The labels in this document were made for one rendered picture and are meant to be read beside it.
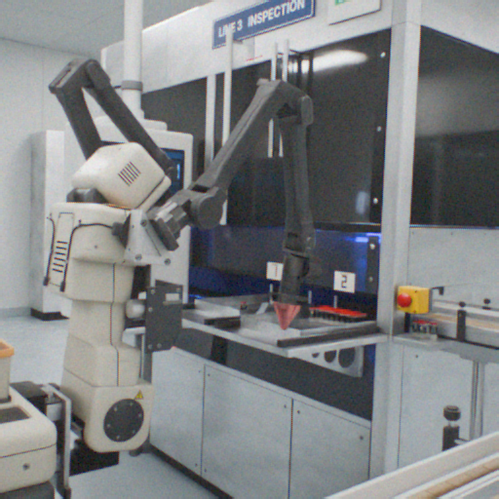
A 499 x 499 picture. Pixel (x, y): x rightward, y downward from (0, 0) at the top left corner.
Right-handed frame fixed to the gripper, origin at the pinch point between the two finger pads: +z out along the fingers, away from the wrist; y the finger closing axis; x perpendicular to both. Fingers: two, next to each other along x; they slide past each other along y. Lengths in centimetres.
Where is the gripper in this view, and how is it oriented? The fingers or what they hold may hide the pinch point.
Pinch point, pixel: (283, 326)
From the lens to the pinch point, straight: 168.3
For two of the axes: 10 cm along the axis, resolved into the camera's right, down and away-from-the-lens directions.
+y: 7.4, 1.6, 6.5
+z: -1.6, 9.9, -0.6
